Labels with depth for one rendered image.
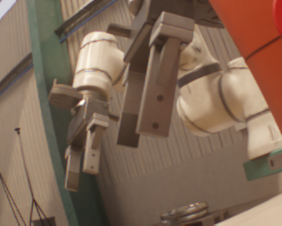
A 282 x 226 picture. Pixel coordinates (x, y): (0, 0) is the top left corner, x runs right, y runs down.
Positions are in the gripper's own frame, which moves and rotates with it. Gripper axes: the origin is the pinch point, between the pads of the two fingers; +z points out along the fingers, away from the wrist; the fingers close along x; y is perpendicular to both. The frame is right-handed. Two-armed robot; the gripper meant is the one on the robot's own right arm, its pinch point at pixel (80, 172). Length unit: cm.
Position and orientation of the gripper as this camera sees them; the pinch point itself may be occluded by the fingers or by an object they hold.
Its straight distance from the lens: 73.1
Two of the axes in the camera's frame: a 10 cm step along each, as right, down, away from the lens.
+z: -0.5, 8.6, -5.0
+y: 8.9, 2.6, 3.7
